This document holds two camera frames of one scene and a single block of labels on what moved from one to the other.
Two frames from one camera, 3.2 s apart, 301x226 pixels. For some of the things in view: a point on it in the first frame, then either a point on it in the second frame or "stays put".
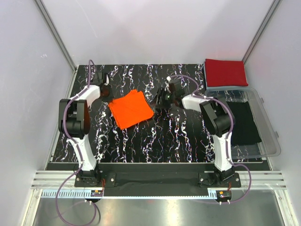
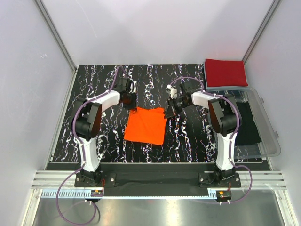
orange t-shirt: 130,109 → 146,125
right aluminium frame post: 272,9 stays put
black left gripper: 109,98 → 132,106
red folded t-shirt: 223,73 stays put
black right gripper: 161,92 → 171,110
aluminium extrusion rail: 260,180 stays put
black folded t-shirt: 244,130 stays put
